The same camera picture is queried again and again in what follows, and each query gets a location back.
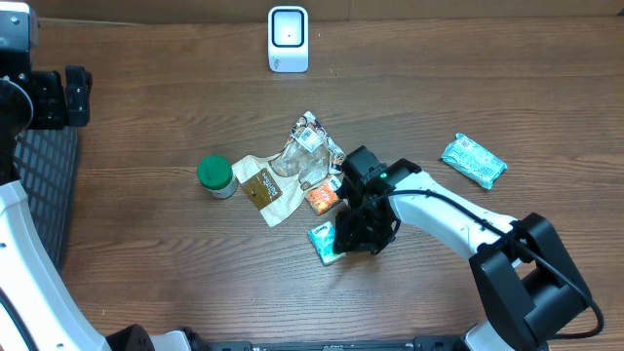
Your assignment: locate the green Kleenex tissue pack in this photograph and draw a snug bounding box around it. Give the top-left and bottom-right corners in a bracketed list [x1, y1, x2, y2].
[308, 221, 345, 266]

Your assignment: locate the orange Kleenex tissue pack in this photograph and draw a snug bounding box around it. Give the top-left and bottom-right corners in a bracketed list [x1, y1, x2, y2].
[306, 175, 341, 215]

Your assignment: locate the dried mushroom pouch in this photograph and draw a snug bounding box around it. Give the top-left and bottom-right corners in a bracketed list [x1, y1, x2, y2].
[232, 111, 346, 227]

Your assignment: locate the teal wet wipes pack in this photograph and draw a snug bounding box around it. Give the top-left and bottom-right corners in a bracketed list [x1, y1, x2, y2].
[441, 133, 508, 190]

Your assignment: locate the green lid jar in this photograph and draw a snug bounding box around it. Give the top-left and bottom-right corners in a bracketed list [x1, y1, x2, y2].
[196, 155, 237, 199]

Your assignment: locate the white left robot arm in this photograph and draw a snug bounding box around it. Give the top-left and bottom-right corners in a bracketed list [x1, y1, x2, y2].
[1, 1, 205, 351]

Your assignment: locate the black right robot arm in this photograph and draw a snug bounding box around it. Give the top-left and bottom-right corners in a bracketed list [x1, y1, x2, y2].
[333, 146, 598, 350]

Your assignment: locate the white barcode scanner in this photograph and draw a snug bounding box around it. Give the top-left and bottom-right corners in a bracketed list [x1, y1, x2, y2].
[267, 5, 309, 73]

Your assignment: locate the dark plastic mesh basket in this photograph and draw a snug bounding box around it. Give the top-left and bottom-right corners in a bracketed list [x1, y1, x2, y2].
[14, 127, 81, 271]

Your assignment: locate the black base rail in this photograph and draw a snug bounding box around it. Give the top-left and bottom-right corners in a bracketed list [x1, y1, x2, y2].
[209, 333, 552, 351]

